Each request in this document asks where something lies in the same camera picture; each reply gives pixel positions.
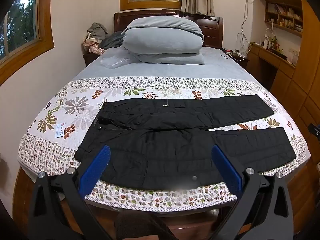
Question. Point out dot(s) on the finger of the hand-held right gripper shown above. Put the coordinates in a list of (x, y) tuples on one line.
[(315, 131)]

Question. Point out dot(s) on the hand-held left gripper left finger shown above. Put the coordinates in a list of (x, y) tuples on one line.
[(96, 167)]

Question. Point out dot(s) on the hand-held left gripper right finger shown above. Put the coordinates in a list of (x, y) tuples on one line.
[(226, 167)]

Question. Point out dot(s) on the black pants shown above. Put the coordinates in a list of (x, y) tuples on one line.
[(162, 152)]

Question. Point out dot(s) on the white label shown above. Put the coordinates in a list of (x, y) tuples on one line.
[(60, 130)]

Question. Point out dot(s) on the wooden wardrobe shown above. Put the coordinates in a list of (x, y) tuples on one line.
[(305, 80)]

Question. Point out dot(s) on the wooden bed footboard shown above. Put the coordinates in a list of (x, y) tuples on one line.
[(195, 218)]

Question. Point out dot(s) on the floral quilted bedspread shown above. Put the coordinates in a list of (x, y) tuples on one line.
[(75, 105)]

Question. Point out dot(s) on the wooden desk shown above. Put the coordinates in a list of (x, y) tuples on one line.
[(270, 60)]

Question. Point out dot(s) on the bottles on desk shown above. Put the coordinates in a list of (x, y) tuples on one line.
[(268, 42)]

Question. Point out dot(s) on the clear plastic bag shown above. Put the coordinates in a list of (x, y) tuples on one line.
[(115, 61)]

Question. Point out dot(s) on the dark bedside cabinet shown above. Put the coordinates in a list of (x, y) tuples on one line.
[(89, 59)]

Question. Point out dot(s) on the grey bed sheet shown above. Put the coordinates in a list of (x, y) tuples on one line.
[(175, 71)]

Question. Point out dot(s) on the cluttered wooden nightstand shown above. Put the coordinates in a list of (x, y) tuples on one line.
[(236, 55)]

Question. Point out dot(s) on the flat grey pillow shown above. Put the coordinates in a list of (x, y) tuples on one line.
[(172, 58)]

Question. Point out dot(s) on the pink cloth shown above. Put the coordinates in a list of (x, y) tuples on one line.
[(91, 45)]

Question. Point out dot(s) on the dark grey garment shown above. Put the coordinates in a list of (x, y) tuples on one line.
[(112, 41)]

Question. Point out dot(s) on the dark wooden headboard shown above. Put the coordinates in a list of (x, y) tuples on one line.
[(212, 30)]

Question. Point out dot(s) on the folded grey duvet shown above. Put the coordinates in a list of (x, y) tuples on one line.
[(162, 37)]

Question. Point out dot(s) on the large wooden-framed window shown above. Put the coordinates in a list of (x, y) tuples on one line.
[(18, 25)]

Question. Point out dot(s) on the white wall socket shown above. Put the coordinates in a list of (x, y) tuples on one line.
[(293, 53)]

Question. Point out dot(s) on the wooden wall shelf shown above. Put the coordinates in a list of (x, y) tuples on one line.
[(285, 17)]

